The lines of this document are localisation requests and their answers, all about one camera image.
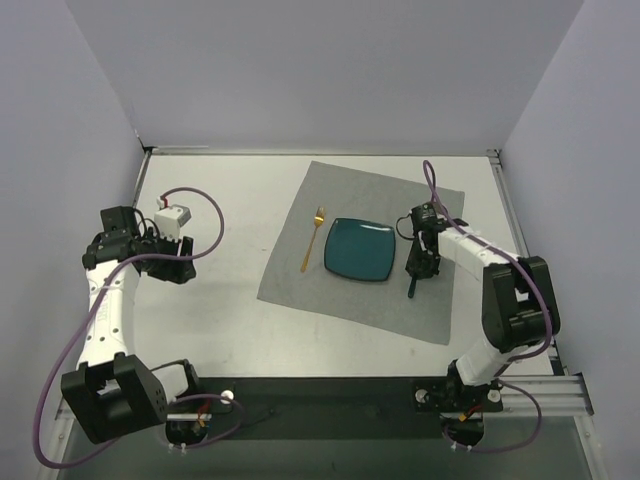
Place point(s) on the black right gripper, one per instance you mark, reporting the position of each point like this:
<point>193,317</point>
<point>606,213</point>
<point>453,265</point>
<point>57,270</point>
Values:
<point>420,267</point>

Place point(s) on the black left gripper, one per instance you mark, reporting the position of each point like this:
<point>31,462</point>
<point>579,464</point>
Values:
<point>167,265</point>

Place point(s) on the gold knife teal handle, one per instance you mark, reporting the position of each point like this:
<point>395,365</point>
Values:
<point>412,287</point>

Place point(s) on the grey cloth placemat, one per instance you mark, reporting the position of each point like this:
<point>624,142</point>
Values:
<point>350,193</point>

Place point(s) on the teal square plate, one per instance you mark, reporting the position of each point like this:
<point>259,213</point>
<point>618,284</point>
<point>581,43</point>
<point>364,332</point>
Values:
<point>360,250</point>

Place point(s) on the gold fork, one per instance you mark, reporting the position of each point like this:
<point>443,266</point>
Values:
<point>318,221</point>

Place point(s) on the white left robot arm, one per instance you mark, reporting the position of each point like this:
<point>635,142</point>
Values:
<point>112,393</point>

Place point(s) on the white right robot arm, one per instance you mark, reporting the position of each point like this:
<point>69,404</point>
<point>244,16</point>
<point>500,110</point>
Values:
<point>519,313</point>

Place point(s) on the black front mat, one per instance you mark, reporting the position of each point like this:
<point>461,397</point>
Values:
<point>334,408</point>

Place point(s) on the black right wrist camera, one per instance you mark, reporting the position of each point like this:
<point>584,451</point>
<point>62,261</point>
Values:
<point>424,216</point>

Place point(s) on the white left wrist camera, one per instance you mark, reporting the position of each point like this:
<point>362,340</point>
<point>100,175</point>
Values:
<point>169,221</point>

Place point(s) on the aluminium front rail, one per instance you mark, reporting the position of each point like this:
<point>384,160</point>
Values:
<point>556,395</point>

